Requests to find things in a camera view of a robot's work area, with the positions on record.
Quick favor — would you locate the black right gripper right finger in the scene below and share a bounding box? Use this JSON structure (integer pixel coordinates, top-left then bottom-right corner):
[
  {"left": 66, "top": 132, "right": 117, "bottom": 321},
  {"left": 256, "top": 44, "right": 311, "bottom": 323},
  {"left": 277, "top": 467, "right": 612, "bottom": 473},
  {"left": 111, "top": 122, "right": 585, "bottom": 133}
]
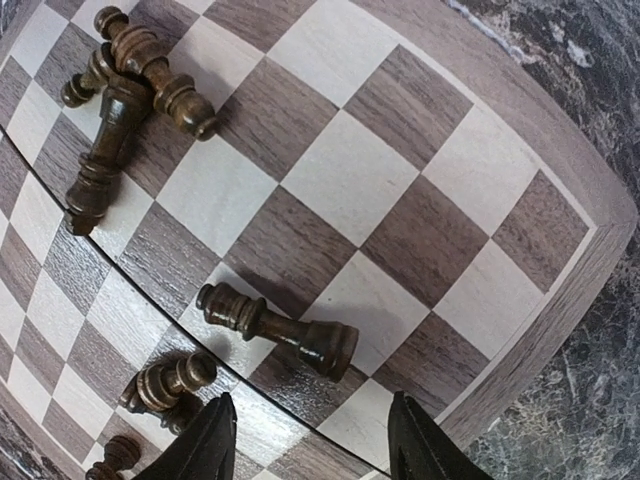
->
[{"left": 388, "top": 391, "right": 492, "bottom": 480}]

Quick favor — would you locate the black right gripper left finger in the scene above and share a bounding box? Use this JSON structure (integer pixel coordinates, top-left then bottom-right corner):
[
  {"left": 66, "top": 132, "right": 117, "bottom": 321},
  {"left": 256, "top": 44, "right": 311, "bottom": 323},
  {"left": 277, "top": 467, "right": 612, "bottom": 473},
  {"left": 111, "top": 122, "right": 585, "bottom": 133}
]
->
[{"left": 134, "top": 392, "right": 236, "bottom": 480}]

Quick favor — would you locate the wooden chess board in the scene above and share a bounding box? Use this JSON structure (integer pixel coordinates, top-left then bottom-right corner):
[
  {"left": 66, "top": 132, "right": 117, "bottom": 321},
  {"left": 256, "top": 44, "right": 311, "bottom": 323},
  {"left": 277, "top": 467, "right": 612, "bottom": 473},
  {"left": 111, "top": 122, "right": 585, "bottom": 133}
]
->
[{"left": 1, "top": 1, "right": 638, "bottom": 479}]

